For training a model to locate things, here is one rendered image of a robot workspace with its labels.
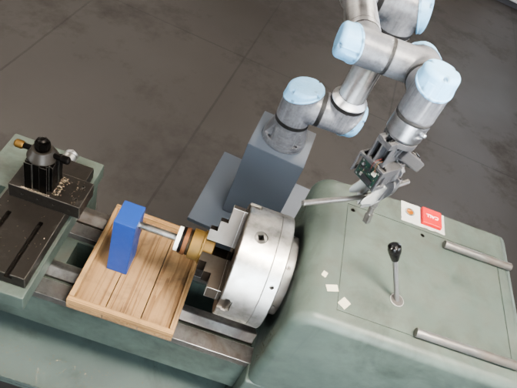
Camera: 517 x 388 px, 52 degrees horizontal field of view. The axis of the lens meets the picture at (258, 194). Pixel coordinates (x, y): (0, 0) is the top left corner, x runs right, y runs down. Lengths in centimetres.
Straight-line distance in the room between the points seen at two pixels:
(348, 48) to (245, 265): 56
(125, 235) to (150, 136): 187
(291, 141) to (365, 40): 73
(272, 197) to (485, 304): 78
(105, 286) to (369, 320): 74
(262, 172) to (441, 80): 93
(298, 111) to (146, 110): 190
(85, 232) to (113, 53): 230
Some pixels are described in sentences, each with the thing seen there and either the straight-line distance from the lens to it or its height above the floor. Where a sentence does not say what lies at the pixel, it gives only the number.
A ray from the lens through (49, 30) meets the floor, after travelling 397.
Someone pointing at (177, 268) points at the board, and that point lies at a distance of 162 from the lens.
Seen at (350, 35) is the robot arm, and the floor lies 176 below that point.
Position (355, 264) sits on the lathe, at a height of 126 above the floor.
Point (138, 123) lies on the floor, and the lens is 333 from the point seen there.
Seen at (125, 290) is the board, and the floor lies 88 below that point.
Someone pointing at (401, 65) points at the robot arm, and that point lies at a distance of 108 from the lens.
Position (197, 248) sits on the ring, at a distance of 140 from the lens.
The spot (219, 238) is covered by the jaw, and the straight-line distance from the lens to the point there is 141.
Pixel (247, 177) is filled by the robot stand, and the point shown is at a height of 96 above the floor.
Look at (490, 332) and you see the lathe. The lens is 145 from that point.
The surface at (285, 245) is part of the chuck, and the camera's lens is 132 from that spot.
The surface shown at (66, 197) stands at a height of 102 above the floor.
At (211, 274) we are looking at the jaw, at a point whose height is 111.
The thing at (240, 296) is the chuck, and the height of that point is 114.
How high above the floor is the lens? 223
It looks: 46 degrees down
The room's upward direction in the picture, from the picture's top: 24 degrees clockwise
